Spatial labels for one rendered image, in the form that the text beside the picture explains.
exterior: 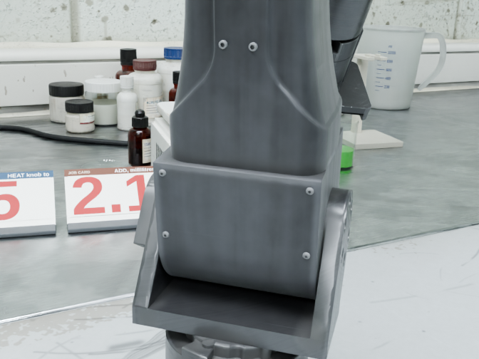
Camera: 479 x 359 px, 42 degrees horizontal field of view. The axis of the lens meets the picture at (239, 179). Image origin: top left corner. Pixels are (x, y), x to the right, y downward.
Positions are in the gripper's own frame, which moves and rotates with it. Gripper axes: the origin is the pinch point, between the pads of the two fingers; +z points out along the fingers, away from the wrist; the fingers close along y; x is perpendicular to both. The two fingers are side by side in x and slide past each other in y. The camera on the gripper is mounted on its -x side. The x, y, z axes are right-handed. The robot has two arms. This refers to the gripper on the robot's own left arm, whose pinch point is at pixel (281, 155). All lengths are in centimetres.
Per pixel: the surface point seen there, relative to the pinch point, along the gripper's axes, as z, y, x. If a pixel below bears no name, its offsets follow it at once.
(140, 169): 5.5, 12.7, -2.0
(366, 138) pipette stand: 17.8, -20.1, -24.2
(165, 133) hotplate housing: 4.7, 10.4, -6.8
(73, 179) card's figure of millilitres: 5.7, 18.9, -0.3
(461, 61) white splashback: 34, -60, -73
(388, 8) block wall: 25, -39, -76
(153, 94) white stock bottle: 21.7, 10.8, -34.3
